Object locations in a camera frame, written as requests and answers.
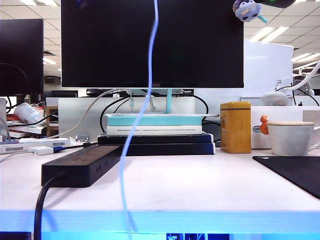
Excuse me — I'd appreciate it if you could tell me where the black power strip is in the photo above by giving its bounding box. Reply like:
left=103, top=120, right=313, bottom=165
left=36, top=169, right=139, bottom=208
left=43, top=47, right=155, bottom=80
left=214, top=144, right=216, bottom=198
left=41, top=145, right=122, bottom=188

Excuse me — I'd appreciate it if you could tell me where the black looped cable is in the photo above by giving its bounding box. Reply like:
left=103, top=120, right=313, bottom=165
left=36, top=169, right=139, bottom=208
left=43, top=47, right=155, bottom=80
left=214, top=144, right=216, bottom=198
left=99, top=96, right=131, bottom=135

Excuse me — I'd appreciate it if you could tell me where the orange fox figurine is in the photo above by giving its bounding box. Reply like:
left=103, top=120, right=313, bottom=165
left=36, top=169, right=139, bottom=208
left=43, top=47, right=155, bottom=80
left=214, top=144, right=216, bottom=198
left=259, top=115, right=272, bottom=136

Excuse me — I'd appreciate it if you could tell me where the white desk fan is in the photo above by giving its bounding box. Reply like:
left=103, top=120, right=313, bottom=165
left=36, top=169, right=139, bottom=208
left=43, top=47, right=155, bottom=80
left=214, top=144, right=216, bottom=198
left=292, top=76, right=316, bottom=97

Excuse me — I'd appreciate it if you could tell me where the thick black power strip cable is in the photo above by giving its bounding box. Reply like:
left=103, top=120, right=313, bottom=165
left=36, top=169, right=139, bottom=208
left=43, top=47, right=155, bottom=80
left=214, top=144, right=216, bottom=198
left=33, top=171, right=68, bottom=240

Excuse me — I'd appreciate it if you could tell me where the thick black book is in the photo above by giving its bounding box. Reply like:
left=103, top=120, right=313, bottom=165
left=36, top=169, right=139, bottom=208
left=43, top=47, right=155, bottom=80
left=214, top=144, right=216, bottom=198
left=117, top=142, right=216, bottom=156

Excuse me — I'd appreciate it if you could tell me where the white round object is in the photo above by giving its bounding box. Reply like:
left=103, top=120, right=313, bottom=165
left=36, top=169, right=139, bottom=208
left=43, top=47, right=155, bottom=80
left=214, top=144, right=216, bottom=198
left=260, top=91, right=290, bottom=107

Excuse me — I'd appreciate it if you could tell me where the white box with barcode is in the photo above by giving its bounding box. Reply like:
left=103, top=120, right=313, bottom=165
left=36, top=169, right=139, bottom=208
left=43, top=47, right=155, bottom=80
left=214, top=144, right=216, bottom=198
left=0, top=137, right=73, bottom=155

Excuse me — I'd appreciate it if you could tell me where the white plastic bottle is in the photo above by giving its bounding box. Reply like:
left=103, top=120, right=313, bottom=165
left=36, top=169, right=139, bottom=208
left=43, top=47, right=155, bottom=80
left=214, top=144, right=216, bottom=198
left=14, top=102, right=45, bottom=125

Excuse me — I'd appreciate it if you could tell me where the black monitor cable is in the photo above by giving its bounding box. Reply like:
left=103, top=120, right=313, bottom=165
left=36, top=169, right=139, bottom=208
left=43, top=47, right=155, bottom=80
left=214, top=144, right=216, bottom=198
left=139, top=89, right=210, bottom=126

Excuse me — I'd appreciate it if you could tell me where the black AOC monitor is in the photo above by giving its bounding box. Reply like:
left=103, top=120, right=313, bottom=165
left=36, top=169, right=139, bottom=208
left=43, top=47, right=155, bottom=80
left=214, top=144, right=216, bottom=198
left=60, top=0, right=245, bottom=89

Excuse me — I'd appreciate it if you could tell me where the white mug with wooden lid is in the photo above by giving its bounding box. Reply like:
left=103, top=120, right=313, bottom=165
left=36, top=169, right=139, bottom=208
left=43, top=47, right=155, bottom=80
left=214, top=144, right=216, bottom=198
left=266, top=121, right=320, bottom=157

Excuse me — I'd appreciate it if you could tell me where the black mouse pad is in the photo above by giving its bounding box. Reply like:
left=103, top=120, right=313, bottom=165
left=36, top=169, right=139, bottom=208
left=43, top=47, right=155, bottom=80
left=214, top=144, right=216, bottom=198
left=252, top=155, right=320, bottom=200

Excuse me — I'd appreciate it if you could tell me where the white adapter with cable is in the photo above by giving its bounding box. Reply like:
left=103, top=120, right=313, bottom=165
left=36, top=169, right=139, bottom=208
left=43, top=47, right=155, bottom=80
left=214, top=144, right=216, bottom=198
left=0, top=146, right=55, bottom=163

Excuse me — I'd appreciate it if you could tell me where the black unbranded monitor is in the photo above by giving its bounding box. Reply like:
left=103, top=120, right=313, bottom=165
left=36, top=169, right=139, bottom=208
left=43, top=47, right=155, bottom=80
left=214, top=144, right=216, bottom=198
left=0, top=19, right=45, bottom=96

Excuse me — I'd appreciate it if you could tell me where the light grey cable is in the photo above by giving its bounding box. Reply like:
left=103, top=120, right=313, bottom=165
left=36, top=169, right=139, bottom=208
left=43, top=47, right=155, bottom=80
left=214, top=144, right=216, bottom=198
left=46, top=89, right=126, bottom=140

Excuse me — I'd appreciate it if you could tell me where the teal book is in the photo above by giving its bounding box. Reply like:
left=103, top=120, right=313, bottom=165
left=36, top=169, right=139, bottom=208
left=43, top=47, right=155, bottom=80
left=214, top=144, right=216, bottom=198
left=107, top=116, right=203, bottom=127

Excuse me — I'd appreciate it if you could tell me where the thin black book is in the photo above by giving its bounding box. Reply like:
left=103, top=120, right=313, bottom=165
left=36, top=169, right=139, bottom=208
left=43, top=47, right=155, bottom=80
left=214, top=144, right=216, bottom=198
left=97, top=133, right=215, bottom=145

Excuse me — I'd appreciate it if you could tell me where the white book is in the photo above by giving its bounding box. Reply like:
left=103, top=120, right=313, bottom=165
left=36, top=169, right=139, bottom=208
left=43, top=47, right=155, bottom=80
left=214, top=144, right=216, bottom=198
left=106, top=125, right=203, bottom=137

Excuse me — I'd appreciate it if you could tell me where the white board panel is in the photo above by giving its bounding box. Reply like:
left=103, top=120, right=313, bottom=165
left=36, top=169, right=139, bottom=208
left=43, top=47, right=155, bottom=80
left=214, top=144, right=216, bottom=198
left=243, top=39, right=295, bottom=98

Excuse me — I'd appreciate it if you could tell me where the yellow tin box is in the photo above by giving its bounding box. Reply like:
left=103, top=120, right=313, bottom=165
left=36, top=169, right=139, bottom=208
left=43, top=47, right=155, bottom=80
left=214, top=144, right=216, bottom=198
left=219, top=101, right=252, bottom=154

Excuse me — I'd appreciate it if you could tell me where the white charger cable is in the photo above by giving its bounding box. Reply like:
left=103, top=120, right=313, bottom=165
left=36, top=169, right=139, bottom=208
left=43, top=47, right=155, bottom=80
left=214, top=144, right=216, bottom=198
left=119, top=0, right=161, bottom=233

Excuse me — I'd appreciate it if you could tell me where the brown wooden shelf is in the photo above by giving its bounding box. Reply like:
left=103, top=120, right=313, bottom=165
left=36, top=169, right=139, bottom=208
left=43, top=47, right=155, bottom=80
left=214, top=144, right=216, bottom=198
left=46, top=106, right=60, bottom=138

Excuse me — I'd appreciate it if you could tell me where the stack of books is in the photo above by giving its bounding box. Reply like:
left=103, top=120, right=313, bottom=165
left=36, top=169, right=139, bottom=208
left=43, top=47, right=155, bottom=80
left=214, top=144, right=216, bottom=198
left=6, top=119, right=48, bottom=140

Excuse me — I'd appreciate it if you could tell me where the grey purple plush toy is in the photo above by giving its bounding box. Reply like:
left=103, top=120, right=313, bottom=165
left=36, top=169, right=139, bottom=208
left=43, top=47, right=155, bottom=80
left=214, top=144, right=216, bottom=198
left=232, top=0, right=269, bottom=25

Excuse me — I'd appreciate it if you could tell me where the teal monitor stand silver base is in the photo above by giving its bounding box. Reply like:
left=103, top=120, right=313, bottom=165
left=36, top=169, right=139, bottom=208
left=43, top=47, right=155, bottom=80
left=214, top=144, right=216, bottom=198
left=104, top=88, right=221, bottom=118

